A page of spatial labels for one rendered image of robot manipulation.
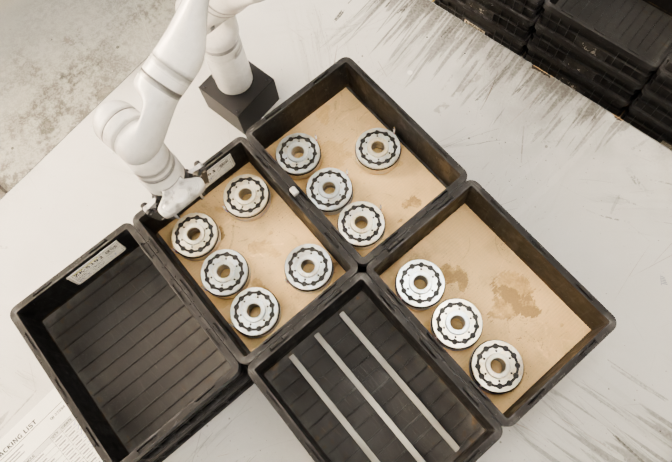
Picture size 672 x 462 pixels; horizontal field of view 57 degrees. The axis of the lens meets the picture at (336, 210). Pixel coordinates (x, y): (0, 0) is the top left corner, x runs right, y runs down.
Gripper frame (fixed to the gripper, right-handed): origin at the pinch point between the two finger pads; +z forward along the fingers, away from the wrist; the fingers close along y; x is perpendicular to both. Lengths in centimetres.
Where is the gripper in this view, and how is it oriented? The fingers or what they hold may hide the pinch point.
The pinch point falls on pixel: (186, 203)
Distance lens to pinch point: 125.6
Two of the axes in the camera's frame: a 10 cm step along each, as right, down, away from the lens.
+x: 6.6, 7.0, -2.8
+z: 0.6, 3.3, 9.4
